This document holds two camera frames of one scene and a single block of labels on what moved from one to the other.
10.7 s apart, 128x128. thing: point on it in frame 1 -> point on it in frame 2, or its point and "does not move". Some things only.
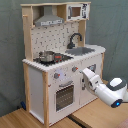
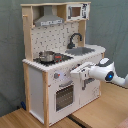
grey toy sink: (79, 51) does not move
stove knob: (56, 75) does not move
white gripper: (90, 80) -> (82, 72)
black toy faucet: (70, 45) does not move
